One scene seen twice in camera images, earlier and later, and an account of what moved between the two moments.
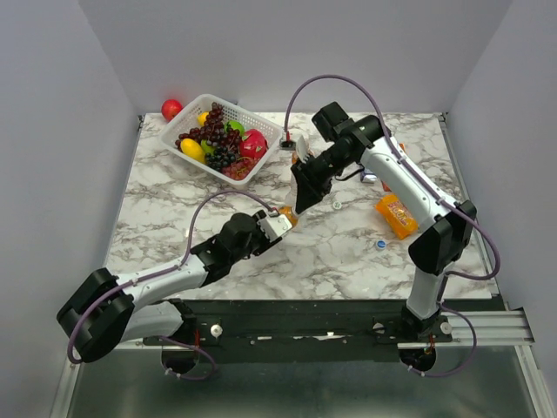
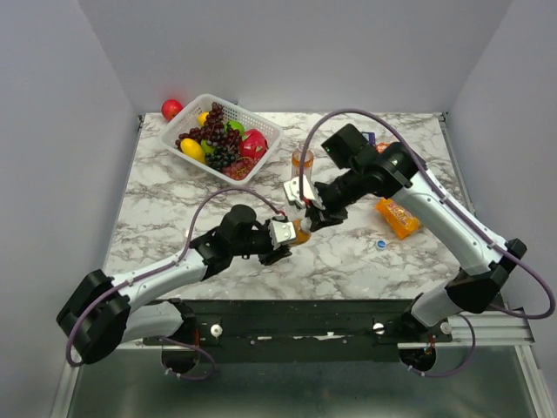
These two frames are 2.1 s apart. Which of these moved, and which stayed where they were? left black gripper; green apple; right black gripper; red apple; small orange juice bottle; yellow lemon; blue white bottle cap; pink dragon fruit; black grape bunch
Moved: right black gripper; left black gripper; small orange juice bottle
Stayed: green apple; pink dragon fruit; black grape bunch; blue white bottle cap; red apple; yellow lemon
